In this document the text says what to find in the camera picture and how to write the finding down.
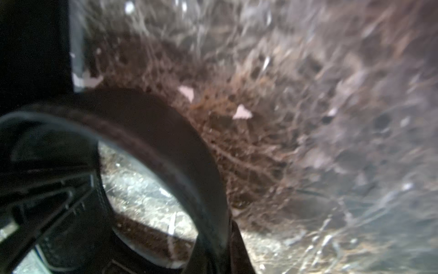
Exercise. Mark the black belt upper long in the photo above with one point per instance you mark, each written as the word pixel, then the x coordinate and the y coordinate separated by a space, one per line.
pixel 35 52

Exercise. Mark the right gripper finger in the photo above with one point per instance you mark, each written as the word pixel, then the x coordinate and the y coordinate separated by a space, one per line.
pixel 239 259

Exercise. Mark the long black belt s-curved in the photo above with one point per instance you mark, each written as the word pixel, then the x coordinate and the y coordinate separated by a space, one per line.
pixel 51 184

